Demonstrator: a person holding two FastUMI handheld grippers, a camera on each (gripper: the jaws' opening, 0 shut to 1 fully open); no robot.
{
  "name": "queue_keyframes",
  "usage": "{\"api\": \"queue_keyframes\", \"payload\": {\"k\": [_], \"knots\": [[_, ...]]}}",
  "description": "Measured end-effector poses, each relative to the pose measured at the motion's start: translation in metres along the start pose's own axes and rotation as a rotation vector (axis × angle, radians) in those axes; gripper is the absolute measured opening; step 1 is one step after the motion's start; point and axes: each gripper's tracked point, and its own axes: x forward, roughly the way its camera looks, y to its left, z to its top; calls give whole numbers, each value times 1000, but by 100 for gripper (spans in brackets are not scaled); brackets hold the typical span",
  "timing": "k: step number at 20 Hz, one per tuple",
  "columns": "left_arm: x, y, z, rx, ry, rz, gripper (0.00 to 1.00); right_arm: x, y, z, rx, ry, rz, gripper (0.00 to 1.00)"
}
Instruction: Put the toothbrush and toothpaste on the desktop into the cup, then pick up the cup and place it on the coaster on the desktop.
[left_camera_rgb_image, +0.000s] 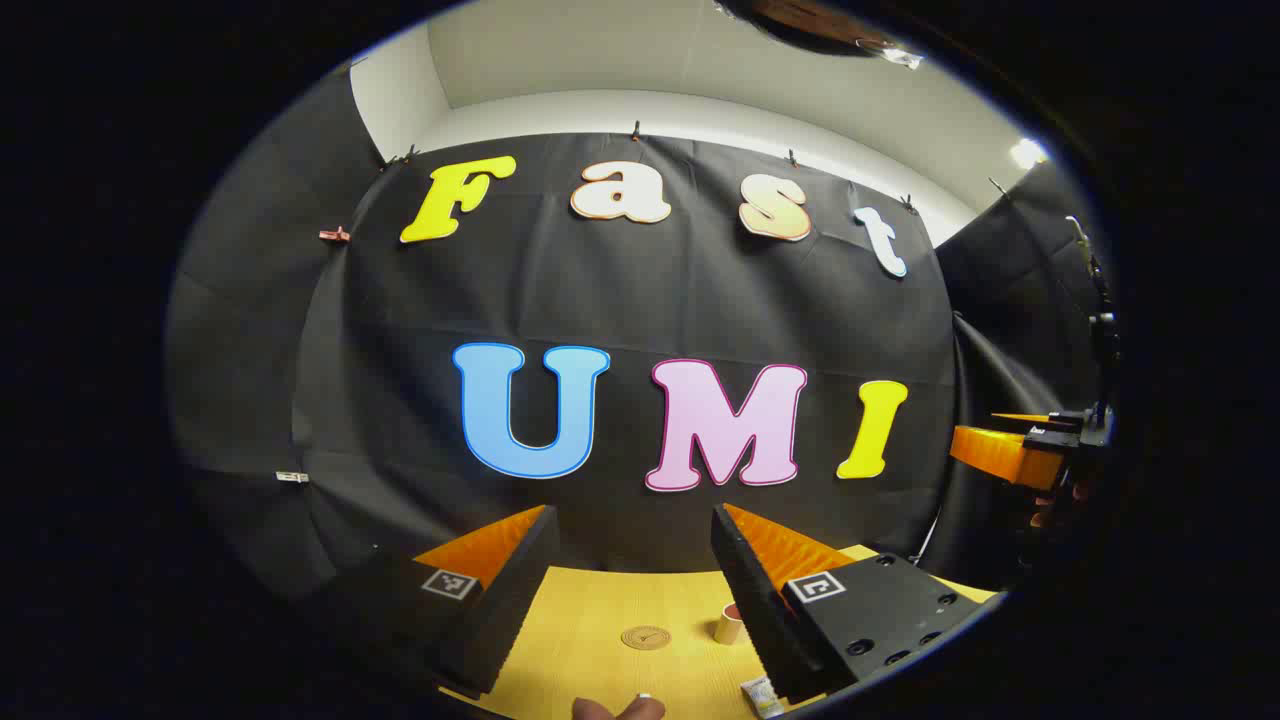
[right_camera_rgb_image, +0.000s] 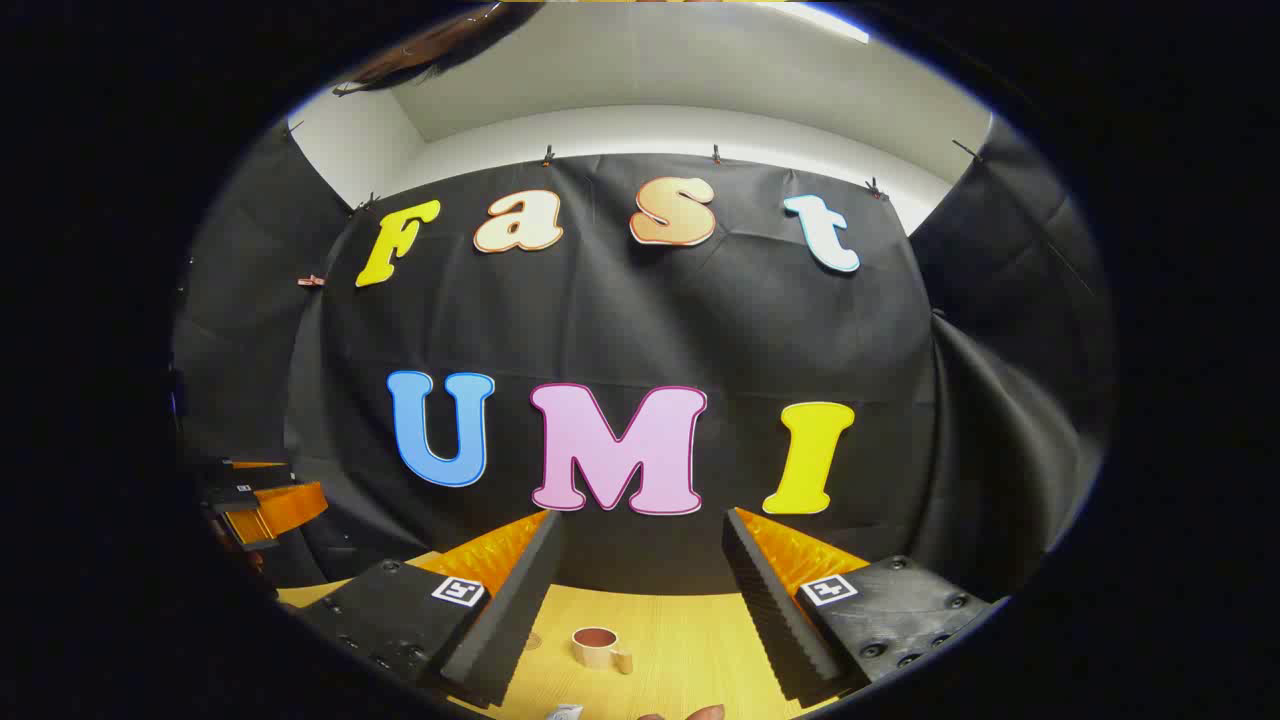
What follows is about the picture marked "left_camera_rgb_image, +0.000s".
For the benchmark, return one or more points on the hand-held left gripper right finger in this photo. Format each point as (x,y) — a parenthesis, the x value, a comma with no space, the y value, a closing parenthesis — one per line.
(750,580)

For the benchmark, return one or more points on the ceiling light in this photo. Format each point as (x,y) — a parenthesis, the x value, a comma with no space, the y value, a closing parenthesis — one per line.
(1028,153)

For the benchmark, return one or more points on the white cloth clip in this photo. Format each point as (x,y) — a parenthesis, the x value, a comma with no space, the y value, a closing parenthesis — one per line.
(292,477)

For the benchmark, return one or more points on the copper cloth clip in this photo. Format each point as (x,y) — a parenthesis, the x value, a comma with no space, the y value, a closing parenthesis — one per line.
(335,234)

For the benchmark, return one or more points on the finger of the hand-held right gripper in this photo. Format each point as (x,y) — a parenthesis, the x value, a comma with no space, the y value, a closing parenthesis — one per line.
(1005,455)
(1050,420)

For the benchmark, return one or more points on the black backdrop cloth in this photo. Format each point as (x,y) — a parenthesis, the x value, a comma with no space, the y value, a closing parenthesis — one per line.
(620,300)

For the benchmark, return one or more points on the white toothpaste tube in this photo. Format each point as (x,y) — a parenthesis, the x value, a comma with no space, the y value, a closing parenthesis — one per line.
(762,697)

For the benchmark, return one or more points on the yellow wooden desktop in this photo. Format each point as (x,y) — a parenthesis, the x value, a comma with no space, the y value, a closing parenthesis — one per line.
(600,620)

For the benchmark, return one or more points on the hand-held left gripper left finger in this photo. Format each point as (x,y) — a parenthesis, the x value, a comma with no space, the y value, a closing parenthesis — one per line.
(505,600)

